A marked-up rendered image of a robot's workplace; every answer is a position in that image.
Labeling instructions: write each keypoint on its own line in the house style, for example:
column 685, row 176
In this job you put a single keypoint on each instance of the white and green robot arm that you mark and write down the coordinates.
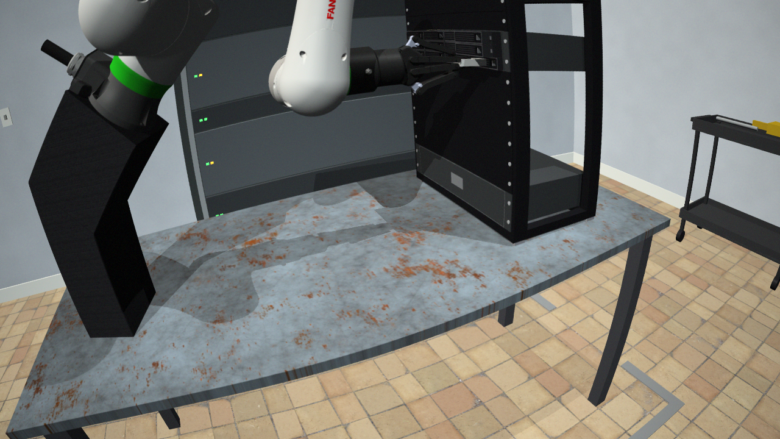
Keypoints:
column 153, row 40

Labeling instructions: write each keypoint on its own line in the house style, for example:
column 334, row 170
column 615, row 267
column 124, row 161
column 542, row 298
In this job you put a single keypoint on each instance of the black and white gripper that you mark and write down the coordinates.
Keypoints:
column 391, row 64

